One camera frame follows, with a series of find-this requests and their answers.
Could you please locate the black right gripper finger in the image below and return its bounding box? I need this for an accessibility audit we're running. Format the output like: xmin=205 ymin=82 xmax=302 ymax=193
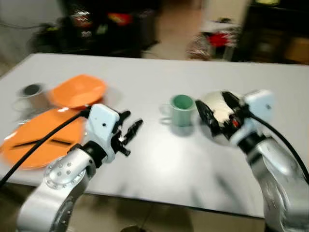
xmin=221 ymin=90 xmax=241 ymax=113
xmin=195 ymin=100 xmax=217 ymax=138

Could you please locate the white ceramic bowl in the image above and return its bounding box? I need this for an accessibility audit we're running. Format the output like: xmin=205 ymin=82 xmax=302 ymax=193
xmin=199 ymin=91 xmax=244 ymax=144

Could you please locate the green mug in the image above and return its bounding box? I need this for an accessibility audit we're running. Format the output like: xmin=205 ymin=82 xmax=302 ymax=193
xmin=159 ymin=94 xmax=196 ymax=128

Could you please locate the orange plastic bowl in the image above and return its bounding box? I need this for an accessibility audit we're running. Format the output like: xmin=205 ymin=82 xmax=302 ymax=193
xmin=48 ymin=74 xmax=108 ymax=109

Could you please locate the black chopstick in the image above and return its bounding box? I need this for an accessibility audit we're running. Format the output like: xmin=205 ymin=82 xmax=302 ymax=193
xmin=12 ymin=140 xmax=43 ymax=147
xmin=50 ymin=139 xmax=76 ymax=145

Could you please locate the red and white bag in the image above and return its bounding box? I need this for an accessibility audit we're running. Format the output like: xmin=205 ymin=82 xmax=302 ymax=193
xmin=187 ymin=18 xmax=240 ymax=61

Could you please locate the black cabinet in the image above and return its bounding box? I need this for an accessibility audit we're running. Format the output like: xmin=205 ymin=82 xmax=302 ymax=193
xmin=232 ymin=0 xmax=309 ymax=64

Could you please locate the orange plastic plate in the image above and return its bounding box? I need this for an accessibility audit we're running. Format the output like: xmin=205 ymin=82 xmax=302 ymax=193
xmin=0 ymin=107 xmax=90 ymax=170

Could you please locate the grey mug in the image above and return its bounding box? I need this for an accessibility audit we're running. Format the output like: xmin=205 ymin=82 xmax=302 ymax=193
xmin=14 ymin=83 xmax=51 ymax=114

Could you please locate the dark cluttered shelf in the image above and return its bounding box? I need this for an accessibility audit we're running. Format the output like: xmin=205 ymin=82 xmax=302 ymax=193
xmin=36 ymin=0 xmax=161 ymax=58

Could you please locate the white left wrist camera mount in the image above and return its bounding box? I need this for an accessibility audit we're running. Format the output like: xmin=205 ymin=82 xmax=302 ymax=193
xmin=86 ymin=103 xmax=120 ymax=163

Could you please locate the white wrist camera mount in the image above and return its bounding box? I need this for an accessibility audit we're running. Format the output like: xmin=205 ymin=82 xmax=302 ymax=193
xmin=229 ymin=89 xmax=276 ymax=145
xmin=86 ymin=103 xmax=120 ymax=163

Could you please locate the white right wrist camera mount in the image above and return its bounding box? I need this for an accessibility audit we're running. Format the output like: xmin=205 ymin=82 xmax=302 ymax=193
xmin=229 ymin=89 xmax=276 ymax=145

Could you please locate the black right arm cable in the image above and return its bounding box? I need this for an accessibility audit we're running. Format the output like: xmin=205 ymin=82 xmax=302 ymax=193
xmin=246 ymin=112 xmax=309 ymax=182

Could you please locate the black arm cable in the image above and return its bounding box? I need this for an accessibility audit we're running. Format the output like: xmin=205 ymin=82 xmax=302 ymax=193
xmin=246 ymin=112 xmax=309 ymax=182
xmin=0 ymin=109 xmax=92 ymax=187

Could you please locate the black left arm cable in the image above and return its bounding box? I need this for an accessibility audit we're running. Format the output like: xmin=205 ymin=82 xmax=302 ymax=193
xmin=0 ymin=109 xmax=92 ymax=187

